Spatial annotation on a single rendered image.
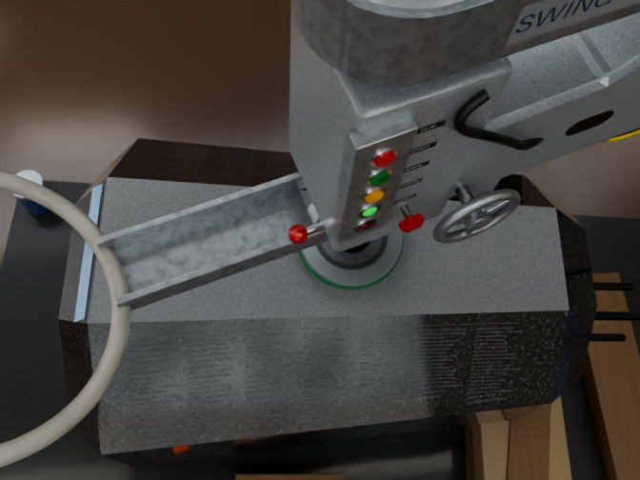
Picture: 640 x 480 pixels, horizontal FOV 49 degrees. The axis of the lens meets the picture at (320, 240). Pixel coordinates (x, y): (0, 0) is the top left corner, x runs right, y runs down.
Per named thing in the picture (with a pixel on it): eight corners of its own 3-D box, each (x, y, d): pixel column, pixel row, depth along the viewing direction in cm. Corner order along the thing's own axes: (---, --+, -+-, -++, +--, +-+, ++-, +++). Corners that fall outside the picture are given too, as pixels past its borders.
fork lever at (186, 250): (450, 115, 136) (457, 100, 131) (497, 200, 129) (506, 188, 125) (95, 231, 121) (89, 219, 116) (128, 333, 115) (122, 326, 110)
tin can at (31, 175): (60, 194, 237) (49, 177, 225) (43, 219, 233) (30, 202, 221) (34, 183, 238) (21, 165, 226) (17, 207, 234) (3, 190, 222)
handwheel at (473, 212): (481, 178, 123) (507, 134, 109) (508, 228, 120) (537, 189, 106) (404, 207, 120) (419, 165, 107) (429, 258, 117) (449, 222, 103)
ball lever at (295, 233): (329, 217, 115) (330, 209, 112) (336, 233, 114) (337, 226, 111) (285, 232, 114) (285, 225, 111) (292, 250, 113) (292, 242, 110)
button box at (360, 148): (379, 210, 108) (410, 110, 82) (386, 226, 107) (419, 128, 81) (330, 228, 107) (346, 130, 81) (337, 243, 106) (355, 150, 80)
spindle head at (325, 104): (464, 94, 133) (546, -101, 92) (520, 192, 126) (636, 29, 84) (286, 154, 126) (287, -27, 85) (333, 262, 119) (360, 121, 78)
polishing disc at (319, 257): (408, 282, 142) (409, 280, 141) (303, 290, 141) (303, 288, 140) (394, 188, 150) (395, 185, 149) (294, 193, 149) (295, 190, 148)
